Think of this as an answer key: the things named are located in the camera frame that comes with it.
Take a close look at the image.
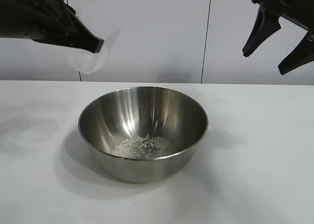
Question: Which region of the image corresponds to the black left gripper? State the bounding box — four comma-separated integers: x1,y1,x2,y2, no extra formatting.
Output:
0,0,105,54

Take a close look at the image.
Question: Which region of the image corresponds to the clear plastic measuring cup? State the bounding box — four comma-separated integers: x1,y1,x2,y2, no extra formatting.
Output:
67,7,123,75

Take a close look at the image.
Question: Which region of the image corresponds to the white uncooked rice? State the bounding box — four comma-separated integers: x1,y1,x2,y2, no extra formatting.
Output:
110,133,179,159

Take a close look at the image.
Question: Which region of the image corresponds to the stainless steel mixing bowl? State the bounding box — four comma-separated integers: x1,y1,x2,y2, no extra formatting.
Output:
78,86,209,184

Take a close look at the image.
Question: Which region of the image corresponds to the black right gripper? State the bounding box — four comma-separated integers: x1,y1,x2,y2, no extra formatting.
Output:
242,0,314,75

